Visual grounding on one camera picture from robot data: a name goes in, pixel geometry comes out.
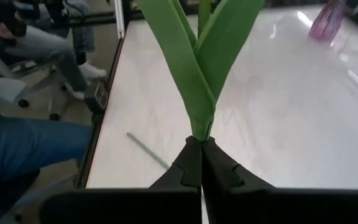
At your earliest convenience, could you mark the person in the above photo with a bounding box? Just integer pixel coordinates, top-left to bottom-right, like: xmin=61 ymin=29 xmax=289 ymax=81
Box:
xmin=0 ymin=115 xmax=93 ymax=224
xmin=0 ymin=0 xmax=108 ymax=100
xmin=42 ymin=0 xmax=96 ymax=66

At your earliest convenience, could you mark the black aluminium table frame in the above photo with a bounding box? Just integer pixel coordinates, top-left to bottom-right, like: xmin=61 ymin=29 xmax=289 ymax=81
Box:
xmin=73 ymin=0 xmax=133 ymax=190

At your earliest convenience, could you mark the small dark grey box device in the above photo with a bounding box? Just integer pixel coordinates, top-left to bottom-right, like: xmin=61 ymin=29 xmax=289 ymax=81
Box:
xmin=83 ymin=81 xmax=109 ymax=115

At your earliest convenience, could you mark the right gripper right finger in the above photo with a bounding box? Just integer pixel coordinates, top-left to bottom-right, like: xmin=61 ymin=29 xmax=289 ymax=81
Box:
xmin=202 ymin=136 xmax=358 ymax=224

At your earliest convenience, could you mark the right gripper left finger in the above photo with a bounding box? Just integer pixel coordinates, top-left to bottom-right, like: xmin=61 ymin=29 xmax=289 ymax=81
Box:
xmin=39 ymin=136 xmax=203 ymax=224

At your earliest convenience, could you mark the white bar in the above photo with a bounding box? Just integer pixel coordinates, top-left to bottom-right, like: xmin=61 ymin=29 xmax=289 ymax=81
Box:
xmin=113 ymin=0 xmax=126 ymax=40

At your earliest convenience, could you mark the purple glass vase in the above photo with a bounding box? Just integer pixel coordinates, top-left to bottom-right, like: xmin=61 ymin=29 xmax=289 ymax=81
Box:
xmin=308 ymin=0 xmax=349 ymax=41

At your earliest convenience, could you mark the yellow artificial tulip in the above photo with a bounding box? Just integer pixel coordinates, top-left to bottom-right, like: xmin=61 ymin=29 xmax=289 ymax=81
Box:
xmin=137 ymin=0 xmax=266 ymax=143

